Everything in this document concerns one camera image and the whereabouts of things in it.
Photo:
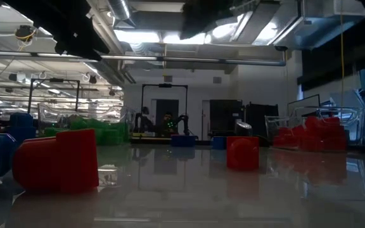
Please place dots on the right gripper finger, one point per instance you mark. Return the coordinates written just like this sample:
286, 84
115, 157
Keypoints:
195, 23

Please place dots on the grey wall vent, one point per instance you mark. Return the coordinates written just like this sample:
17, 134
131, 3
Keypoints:
217, 79
168, 78

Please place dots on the dark doorway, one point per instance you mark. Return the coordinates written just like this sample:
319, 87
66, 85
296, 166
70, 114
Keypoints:
166, 106

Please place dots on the white glossy table sheet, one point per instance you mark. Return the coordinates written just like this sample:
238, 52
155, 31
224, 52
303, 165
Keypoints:
182, 196

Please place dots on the black framed whiteboard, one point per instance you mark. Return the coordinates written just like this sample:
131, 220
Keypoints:
304, 106

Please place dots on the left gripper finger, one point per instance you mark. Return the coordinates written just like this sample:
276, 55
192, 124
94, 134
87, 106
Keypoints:
84, 44

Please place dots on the clear plastic bin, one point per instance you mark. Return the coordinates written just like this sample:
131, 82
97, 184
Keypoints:
47, 111
355, 117

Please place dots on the black ceiling camera dome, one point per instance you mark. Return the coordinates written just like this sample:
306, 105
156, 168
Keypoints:
280, 48

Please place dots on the ceiling light panel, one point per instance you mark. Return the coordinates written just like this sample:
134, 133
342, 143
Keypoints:
170, 38
136, 36

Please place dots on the black cylindrical floor post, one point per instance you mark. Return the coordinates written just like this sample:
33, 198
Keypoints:
243, 128

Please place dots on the black gantry frame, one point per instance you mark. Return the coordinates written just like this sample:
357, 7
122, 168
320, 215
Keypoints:
55, 80
165, 85

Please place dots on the round silver air duct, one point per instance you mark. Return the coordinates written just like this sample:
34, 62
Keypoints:
120, 9

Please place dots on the grey ceiling ventilation box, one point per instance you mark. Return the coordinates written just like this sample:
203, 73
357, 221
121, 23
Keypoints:
157, 20

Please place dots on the long grey ceiling pipe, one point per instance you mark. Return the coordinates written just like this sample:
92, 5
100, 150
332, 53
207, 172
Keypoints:
185, 59

